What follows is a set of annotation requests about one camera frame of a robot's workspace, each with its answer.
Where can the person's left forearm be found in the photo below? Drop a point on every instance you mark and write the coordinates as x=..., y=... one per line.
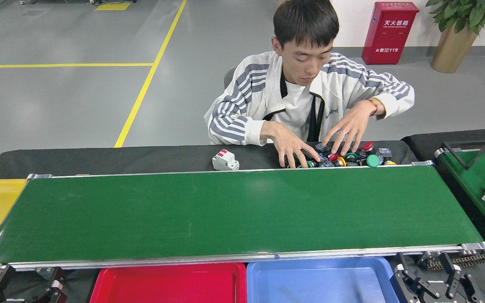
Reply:
x=394, y=99

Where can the person's right forearm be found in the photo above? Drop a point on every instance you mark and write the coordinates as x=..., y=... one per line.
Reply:
x=234, y=130

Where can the blue plastic tray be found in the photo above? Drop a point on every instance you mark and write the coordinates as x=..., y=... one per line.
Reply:
x=310, y=286

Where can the green conveyor belt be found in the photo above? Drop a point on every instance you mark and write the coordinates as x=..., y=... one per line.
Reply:
x=470, y=181
x=225, y=210

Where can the red plastic tray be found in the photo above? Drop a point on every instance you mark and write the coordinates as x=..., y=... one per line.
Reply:
x=166, y=286

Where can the person's left hand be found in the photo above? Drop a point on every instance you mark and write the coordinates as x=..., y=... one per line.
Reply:
x=352, y=126

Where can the person's right hand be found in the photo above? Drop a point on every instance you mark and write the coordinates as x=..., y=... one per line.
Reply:
x=286, y=141

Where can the seated person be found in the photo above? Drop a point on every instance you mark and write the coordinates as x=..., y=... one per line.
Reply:
x=297, y=97

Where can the potted plant in gold pot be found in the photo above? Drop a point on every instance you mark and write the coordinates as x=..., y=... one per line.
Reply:
x=453, y=50

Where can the red fire extinguisher box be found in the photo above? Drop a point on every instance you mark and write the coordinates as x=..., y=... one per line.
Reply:
x=390, y=38

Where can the grey chair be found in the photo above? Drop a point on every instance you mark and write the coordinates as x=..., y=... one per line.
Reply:
x=228, y=78

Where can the metal wheeled cart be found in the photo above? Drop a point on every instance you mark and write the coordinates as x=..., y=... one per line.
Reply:
x=25, y=2

